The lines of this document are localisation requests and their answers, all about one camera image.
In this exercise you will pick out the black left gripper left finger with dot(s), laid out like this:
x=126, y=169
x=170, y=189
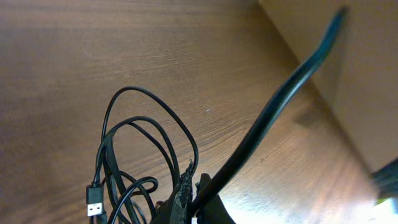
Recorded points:
x=175, y=209

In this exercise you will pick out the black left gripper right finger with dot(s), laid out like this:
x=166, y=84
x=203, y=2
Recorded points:
x=214, y=212

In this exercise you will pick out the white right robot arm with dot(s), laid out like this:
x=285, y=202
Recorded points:
x=386, y=180

